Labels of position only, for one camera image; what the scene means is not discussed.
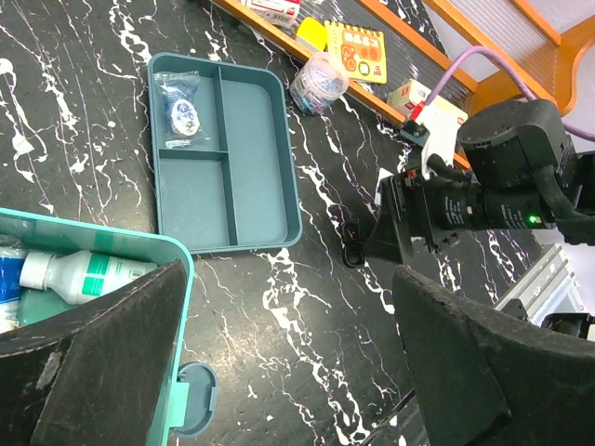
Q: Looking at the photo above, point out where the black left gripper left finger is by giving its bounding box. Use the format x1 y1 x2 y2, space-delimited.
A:
1 260 187 445

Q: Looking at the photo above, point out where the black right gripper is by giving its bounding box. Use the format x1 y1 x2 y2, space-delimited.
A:
364 99 594 264

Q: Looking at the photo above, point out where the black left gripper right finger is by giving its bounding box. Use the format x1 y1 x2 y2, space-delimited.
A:
392 266 594 445

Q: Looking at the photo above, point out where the teal medicine kit box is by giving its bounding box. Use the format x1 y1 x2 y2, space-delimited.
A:
1 209 217 445

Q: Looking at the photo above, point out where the white bottle green label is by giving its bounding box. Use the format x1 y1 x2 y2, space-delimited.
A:
20 250 157 305

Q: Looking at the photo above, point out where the blue labelled spray bottle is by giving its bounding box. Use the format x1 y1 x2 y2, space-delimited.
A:
1 246 28 334

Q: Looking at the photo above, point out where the blue divided tray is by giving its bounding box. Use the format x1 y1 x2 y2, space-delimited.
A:
147 52 303 254

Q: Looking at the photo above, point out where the clear tape roll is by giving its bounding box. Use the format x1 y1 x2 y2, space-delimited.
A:
153 71 208 149

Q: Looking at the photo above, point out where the red white medicine box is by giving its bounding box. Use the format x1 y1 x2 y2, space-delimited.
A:
241 0 301 29

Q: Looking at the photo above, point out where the small green white box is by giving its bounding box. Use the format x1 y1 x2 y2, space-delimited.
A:
387 79 468 125

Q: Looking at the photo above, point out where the clear measuring cup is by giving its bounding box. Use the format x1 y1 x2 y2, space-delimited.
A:
289 52 350 115

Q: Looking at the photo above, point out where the small yellow cap bottle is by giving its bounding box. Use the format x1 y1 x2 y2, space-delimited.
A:
295 17 327 52

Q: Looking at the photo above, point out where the orange wooden shelf rack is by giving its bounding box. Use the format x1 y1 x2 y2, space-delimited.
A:
204 0 595 171

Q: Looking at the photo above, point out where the aluminium frame rail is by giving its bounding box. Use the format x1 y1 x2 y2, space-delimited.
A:
495 243 587 326

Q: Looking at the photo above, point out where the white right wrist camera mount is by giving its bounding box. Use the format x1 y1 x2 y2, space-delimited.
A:
402 101 468 180

